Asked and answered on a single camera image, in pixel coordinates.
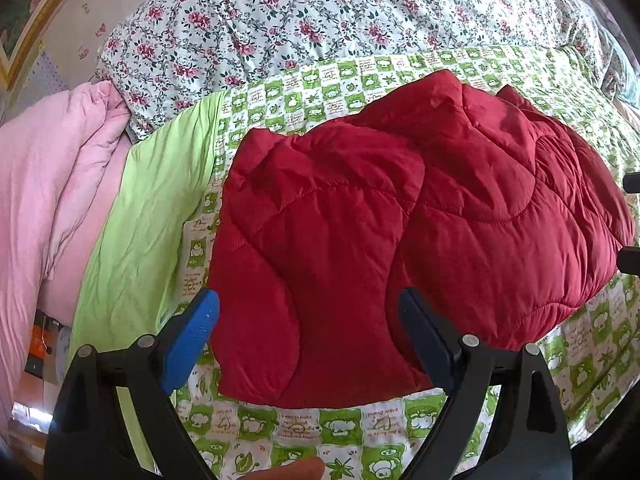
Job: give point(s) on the white floral quilt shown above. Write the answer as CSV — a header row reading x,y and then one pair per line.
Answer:
x,y
310,15

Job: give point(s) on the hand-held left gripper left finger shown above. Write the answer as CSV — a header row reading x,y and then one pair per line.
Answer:
x,y
192,330

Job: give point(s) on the wooden furniture edge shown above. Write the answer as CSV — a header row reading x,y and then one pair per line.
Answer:
x,y
27,430

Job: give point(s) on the pink quilt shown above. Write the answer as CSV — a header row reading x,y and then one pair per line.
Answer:
x,y
35,200

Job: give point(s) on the person's left hand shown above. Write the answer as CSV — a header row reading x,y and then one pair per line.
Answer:
x,y
297,470

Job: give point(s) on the gold framed picture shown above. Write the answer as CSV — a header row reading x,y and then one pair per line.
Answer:
x,y
25,35

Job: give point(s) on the green cartoon print bed sheet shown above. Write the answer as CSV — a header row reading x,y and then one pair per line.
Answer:
x,y
150,220

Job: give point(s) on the orange object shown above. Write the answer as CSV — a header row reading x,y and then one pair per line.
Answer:
x,y
46,342

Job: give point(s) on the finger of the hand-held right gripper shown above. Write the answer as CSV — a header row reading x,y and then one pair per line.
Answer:
x,y
633,182
630,259

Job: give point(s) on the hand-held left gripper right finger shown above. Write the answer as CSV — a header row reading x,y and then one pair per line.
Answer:
x,y
435,345

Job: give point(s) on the red quilted jacket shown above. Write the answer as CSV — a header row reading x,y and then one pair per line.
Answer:
x,y
400,230

